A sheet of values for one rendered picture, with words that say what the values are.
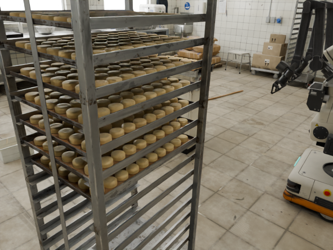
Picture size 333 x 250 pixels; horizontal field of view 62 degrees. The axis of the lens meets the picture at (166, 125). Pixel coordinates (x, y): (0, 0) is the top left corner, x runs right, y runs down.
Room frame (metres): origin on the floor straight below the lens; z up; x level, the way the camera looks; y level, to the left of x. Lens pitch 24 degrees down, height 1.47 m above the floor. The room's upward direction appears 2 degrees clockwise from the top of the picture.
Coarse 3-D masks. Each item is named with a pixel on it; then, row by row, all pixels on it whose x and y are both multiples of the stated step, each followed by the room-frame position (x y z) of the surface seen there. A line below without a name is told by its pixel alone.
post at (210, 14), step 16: (208, 0) 1.16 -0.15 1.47; (208, 16) 1.16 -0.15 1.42; (208, 32) 1.16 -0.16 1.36; (208, 48) 1.15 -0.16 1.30; (208, 64) 1.15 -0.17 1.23; (208, 80) 1.16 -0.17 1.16; (208, 96) 1.17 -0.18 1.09; (192, 192) 1.17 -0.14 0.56; (192, 208) 1.16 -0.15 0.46; (192, 224) 1.16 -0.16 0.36; (192, 240) 1.15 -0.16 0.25
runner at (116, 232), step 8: (184, 176) 1.10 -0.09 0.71; (176, 184) 1.05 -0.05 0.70; (168, 192) 1.01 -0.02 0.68; (152, 200) 0.95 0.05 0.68; (160, 200) 0.96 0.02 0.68; (144, 208) 0.88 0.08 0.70; (136, 216) 0.84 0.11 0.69; (128, 224) 0.80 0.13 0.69; (112, 232) 0.74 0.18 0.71; (120, 232) 0.77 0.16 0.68; (96, 248) 0.68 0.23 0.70
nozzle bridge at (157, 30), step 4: (156, 28) 3.31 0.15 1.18; (160, 28) 3.33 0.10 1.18; (164, 28) 3.34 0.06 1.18; (140, 32) 2.94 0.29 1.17; (144, 32) 2.99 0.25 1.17; (148, 32) 3.04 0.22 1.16; (152, 32) 3.22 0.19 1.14; (156, 32) 3.28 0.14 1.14; (160, 32) 3.33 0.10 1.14; (164, 32) 3.30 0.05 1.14; (168, 32) 3.32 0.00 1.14
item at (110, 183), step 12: (168, 144) 1.09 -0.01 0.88; (180, 144) 1.12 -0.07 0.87; (144, 156) 1.02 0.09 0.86; (156, 156) 0.99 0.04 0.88; (48, 168) 0.91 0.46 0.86; (60, 168) 0.88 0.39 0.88; (132, 168) 0.89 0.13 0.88; (144, 168) 0.93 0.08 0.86; (72, 180) 0.82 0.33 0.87; (84, 180) 0.81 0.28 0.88; (108, 180) 0.81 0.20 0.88; (120, 180) 0.83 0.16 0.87
